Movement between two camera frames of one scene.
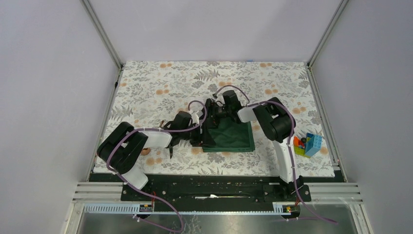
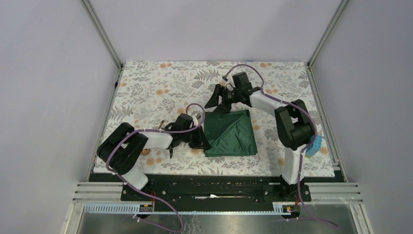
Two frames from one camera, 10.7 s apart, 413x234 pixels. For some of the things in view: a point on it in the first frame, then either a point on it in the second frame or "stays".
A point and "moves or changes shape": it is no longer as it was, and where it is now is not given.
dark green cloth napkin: [230, 135] moves or changes shape
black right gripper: [209, 105] -> [224, 107]
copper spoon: [145, 151] stays
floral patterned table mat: [149, 94] stays
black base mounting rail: [215, 189] stays
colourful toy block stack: [308, 146] stays
